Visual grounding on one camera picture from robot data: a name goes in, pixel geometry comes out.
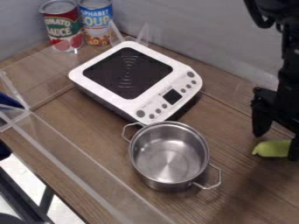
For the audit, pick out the alphabet soup can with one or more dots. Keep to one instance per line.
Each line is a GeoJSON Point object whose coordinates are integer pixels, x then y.
{"type": "Point", "coordinates": [96, 14]}

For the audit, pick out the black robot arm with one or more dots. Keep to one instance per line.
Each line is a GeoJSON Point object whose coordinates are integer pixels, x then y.
{"type": "Point", "coordinates": [279, 13]}

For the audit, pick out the white and black stove top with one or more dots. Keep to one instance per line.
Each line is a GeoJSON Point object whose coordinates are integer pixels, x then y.
{"type": "Point", "coordinates": [137, 82]}

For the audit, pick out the black metal table frame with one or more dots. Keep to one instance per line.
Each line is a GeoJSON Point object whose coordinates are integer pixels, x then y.
{"type": "Point", "coordinates": [29, 213]}

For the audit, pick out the stainless steel pot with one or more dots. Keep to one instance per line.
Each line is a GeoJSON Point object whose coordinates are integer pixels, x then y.
{"type": "Point", "coordinates": [168, 154]}

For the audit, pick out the clear acrylic barrier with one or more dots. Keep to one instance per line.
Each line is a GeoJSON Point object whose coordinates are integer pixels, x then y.
{"type": "Point", "coordinates": [69, 141]}

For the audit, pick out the dark blue object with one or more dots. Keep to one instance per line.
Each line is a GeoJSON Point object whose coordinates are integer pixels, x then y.
{"type": "Point", "coordinates": [9, 101]}

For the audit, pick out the tomato sauce can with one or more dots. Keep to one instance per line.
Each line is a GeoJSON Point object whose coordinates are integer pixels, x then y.
{"type": "Point", "coordinates": [61, 20]}

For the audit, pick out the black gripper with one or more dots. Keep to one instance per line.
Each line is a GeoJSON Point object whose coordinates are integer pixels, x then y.
{"type": "Point", "coordinates": [277, 106]}

